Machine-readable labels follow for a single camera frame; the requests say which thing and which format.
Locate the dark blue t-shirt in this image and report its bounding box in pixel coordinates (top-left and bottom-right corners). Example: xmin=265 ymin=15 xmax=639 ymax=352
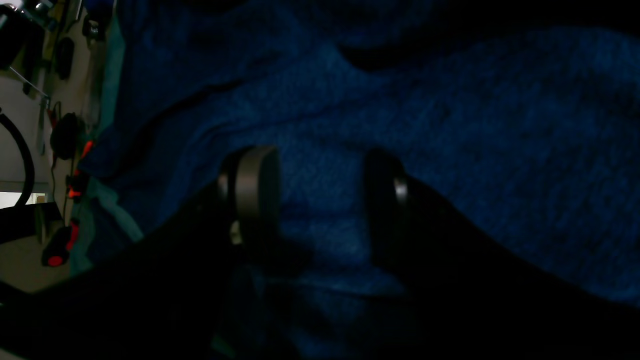
xmin=81 ymin=0 xmax=639 ymax=360

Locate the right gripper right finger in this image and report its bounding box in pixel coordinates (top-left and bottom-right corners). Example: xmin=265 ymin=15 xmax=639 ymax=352
xmin=363 ymin=148 xmax=639 ymax=360

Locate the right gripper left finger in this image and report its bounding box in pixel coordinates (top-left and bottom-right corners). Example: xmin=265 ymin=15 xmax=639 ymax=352
xmin=1 ymin=146 xmax=281 ymax=360

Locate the light blue table cloth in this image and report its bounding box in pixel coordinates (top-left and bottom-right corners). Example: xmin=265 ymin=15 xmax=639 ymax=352
xmin=68 ymin=15 xmax=144 ymax=277

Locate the orange black clamp top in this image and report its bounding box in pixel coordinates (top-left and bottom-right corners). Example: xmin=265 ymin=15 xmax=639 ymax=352
xmin=41 ymin=218 xmax=79 ymax=268

